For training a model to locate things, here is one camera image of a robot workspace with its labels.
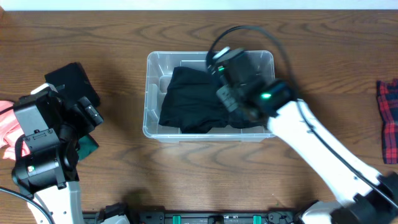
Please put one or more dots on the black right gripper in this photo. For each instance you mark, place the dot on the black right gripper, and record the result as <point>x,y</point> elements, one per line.
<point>229,93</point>

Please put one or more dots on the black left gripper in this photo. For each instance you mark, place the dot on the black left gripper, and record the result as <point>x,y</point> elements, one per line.
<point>76,115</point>

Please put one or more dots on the red plaid garment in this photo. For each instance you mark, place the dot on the red plaid garment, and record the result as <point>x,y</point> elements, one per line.
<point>387,104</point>

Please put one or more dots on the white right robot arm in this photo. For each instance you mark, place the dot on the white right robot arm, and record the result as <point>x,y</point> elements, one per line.
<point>363,194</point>

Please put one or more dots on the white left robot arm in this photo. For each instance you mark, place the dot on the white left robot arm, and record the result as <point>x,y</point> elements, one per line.
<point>46,154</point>

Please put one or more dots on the dark green taped garment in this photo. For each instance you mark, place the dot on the dark green taped garment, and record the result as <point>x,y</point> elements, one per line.
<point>87,145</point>

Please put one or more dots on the black taped folded garment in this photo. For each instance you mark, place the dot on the black taped folded garment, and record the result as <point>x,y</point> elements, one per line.
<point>72,82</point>

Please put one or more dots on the pink folded garment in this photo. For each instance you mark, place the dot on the pink folded garment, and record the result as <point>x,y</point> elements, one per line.
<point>10,132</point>

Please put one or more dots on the clear plastic storage bin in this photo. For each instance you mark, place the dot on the clear plastic storage bin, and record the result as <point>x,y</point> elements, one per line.
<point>160,66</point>

